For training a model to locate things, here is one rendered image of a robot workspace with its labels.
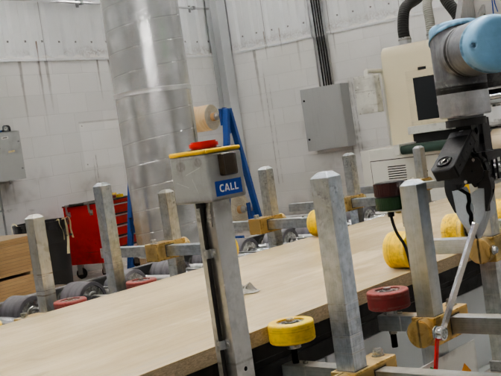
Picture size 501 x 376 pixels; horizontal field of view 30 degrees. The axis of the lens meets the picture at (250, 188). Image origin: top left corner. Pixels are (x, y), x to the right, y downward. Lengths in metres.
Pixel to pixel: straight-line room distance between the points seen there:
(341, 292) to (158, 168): 4.27
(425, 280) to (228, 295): 0.51
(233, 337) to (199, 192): 0.20
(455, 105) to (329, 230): 0.35
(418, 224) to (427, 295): 0.13
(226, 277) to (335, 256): 0.26
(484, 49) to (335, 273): 0.42
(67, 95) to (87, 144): 0.61
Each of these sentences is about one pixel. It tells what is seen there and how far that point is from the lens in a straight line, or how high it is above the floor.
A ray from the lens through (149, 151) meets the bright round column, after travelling 5.69.
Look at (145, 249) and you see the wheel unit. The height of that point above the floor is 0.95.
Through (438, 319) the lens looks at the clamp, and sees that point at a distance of 1.68.
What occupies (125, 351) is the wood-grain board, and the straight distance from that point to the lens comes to 1.62.
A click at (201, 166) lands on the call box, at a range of 1.23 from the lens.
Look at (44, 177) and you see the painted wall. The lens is 10.46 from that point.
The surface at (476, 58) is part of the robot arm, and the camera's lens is 1.53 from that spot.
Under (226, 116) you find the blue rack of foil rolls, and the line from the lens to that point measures 8.84.
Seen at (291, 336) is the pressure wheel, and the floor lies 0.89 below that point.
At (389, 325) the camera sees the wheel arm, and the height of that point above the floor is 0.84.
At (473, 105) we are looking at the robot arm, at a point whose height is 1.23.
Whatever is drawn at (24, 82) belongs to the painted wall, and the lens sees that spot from 10.46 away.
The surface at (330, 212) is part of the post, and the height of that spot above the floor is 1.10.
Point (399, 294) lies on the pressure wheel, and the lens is 1.76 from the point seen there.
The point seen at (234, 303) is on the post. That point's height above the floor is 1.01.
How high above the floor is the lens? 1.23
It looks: 3 degrees down
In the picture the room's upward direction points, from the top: 8 degrees counter-clockwise
